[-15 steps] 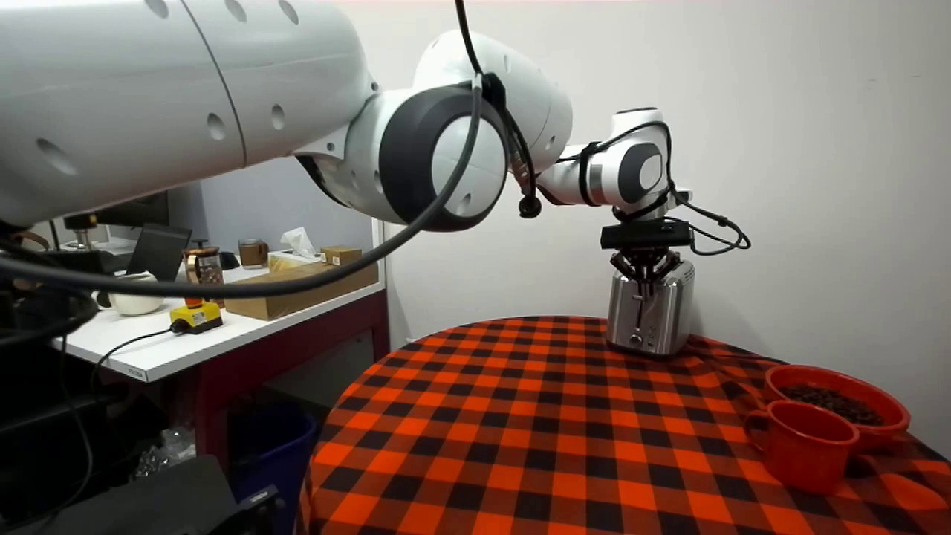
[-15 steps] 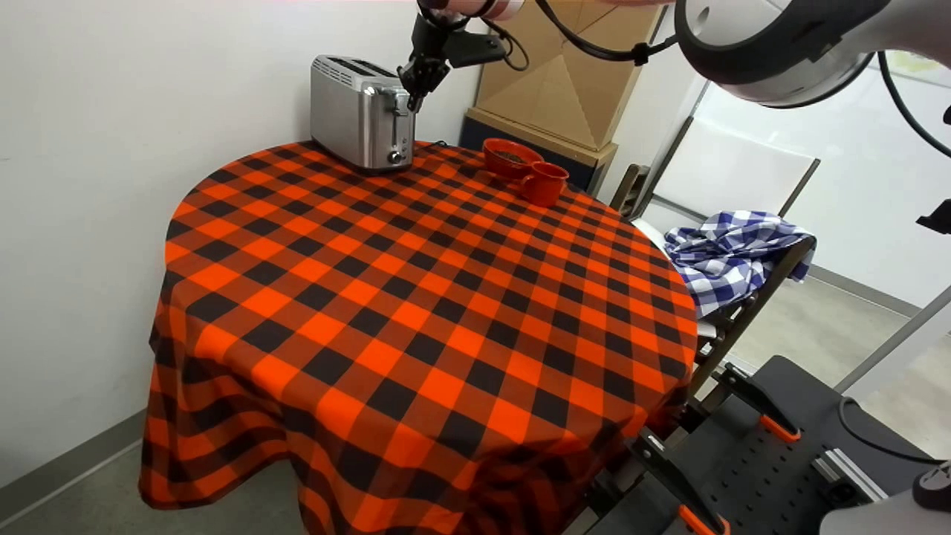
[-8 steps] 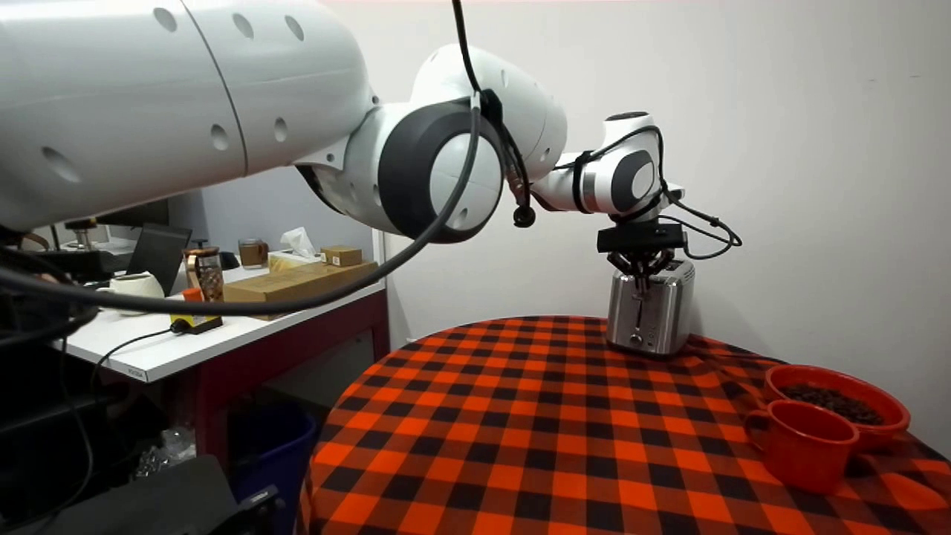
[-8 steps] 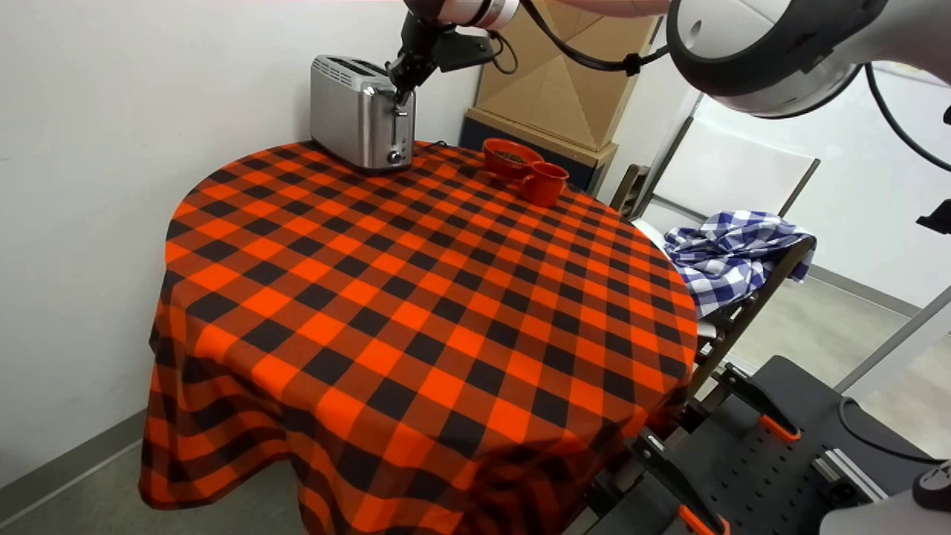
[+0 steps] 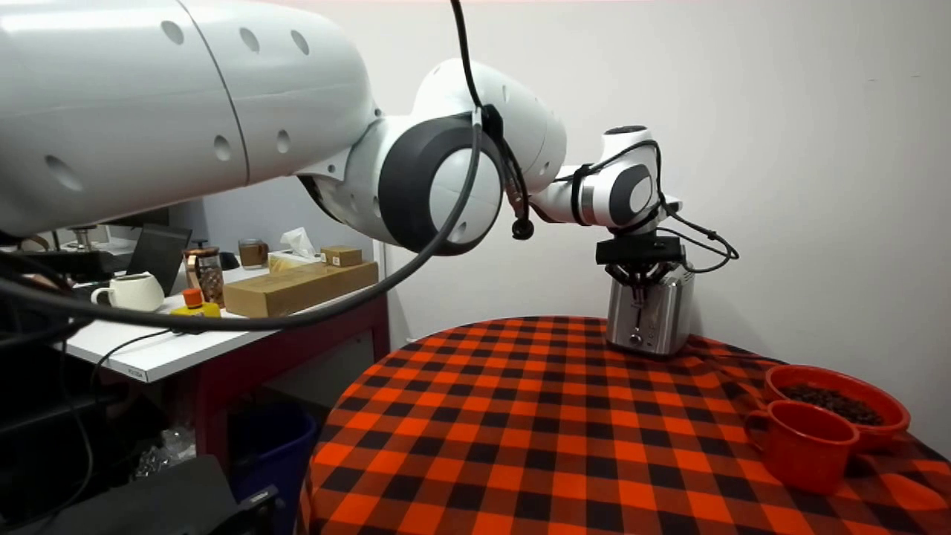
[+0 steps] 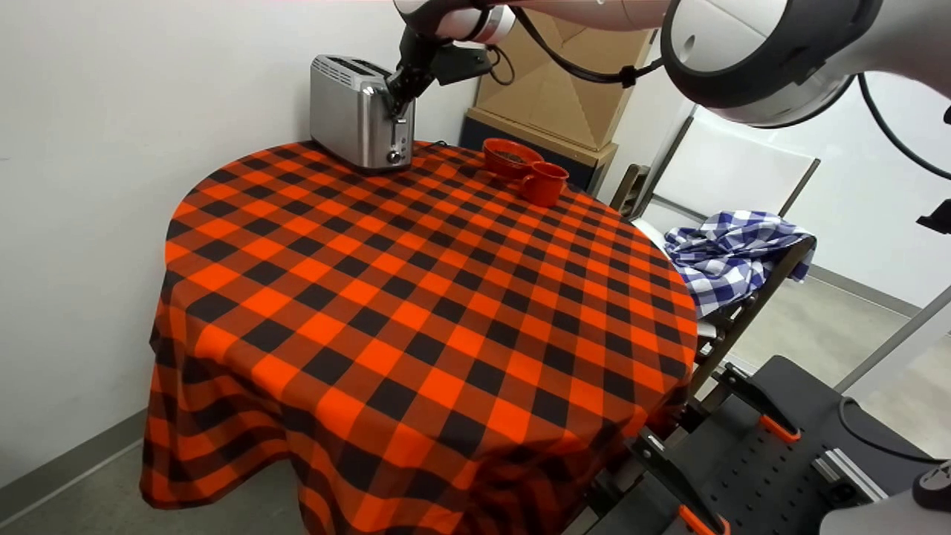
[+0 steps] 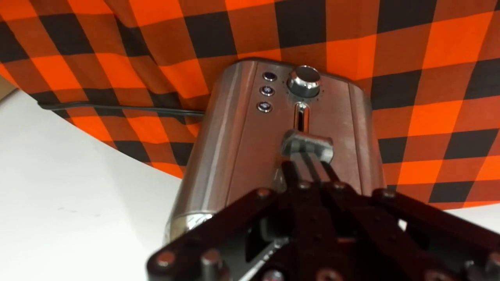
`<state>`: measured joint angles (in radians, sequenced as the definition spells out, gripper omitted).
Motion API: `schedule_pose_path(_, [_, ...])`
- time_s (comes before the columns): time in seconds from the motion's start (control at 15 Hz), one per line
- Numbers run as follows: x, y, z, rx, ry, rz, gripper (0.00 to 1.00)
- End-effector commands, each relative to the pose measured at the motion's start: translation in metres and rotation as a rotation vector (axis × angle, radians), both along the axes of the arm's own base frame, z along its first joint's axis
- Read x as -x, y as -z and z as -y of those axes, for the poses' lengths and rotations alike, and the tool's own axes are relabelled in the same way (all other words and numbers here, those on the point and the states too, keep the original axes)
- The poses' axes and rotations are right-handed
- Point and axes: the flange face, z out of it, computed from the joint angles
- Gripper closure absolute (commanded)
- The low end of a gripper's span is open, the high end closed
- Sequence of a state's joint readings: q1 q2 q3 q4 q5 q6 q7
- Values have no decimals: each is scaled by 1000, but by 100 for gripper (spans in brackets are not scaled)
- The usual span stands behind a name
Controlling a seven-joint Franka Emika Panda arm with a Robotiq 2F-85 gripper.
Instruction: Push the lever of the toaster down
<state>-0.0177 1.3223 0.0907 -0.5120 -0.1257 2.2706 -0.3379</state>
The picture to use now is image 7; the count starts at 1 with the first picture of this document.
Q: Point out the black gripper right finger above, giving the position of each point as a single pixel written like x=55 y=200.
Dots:
x=384 y=234

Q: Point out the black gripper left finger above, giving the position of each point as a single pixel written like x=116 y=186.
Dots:
x=259 y=228

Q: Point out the silver toaster lever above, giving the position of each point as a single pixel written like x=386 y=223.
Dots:
x=308 y=140

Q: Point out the silver metal toaster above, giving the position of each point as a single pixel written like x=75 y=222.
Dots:
x=234 y=150

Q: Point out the orange black checkered tablecloth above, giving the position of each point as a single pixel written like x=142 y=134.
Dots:
x=156 y=47

